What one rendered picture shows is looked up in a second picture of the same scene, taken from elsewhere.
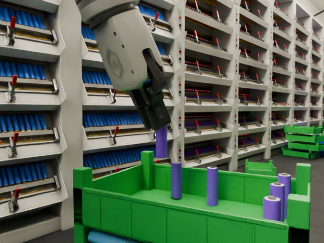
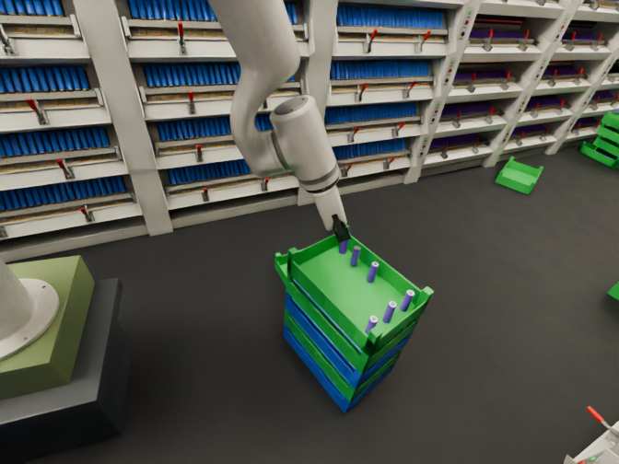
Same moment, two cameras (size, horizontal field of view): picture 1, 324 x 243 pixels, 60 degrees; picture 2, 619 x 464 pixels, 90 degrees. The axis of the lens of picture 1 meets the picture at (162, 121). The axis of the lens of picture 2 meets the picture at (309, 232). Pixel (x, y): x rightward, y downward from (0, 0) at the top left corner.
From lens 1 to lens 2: 48 cm
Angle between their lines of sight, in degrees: 41
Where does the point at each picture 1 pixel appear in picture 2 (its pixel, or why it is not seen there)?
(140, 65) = (328, 223)
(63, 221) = (298, 200)
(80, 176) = (291, 255)
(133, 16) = (328, 196)
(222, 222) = (345, 319)
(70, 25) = (323, 17)
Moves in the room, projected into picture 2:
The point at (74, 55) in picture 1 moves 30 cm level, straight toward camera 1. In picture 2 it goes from (323, 52) to (317, 73)
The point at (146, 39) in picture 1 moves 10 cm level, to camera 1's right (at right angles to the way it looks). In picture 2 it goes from (335, 209) to (383, 224)
